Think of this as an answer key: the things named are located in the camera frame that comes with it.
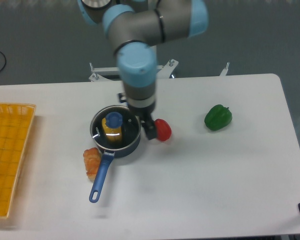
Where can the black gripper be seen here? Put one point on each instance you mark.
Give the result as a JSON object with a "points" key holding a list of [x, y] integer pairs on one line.
{"points": [[143, 109]]}

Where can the glass pot lid blue knob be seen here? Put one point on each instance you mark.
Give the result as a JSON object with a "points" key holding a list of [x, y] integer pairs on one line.
{"points": [[116, 116]]}

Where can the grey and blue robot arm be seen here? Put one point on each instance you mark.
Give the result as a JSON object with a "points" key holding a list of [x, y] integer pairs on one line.
{"points": [[132, 29]]}

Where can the red bell pepper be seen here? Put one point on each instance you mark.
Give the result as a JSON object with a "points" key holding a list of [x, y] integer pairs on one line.
{"points": [[164, 131]]}

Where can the green bell pepper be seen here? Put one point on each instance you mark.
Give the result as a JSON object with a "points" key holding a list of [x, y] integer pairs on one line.
{"points": [[218, 117]]}

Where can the yellow woven basket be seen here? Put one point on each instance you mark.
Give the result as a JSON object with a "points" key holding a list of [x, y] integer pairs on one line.
{"points": [[16, 121]]}

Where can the dark pot with blue handle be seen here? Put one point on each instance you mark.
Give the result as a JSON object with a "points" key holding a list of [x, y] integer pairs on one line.
{"points": [[106, 159]]}

